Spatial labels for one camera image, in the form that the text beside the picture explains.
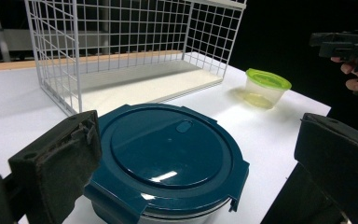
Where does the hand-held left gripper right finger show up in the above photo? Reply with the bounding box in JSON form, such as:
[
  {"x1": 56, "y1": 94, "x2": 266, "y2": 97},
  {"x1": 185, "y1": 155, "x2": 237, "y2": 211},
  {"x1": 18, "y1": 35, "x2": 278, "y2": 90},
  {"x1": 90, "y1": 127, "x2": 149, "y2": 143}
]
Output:
[{"x1": 293, "y1": 112, "x2": 358, "y2": 224}]

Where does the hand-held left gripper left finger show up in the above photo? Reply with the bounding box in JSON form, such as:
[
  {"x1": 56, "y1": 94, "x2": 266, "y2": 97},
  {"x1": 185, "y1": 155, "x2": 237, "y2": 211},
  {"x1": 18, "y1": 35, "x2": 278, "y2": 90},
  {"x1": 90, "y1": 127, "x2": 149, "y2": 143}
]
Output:
[{"x1": 7, "y1": 109, "x2": 103, "y2": 224}]

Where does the green lidded clear container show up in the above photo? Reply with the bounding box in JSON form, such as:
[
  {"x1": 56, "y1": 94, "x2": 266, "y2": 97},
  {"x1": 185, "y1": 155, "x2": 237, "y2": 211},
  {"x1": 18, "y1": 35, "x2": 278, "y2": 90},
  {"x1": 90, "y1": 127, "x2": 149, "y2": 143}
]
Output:
[{"x1": 244, "y1": 67, "x2": 293, "y2": 110}]

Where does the teal lidded round container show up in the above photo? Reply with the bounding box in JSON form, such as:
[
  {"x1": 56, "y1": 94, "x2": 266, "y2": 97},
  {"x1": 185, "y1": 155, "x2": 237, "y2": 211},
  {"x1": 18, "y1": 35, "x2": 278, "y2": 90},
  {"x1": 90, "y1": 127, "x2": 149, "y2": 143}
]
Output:
[{"x1": 83, "y1": 103, "x2": 251, "y2": 224}]

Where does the grey metal stand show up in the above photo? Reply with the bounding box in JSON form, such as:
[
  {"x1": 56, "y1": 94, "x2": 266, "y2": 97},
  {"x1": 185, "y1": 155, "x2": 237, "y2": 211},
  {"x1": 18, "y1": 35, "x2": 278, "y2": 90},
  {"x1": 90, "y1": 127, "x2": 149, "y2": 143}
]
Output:
[{"x1": 0, "y1": 0, "x2": 12, "y2": 63}]

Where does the white wire rack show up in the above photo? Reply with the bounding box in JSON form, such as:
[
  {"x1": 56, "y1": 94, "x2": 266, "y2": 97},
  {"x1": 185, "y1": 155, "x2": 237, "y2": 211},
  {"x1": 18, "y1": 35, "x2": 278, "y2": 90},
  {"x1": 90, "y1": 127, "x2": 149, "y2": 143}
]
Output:
[{"x1": 23, "y1": 0, "x2": 248, "y2": 117}]

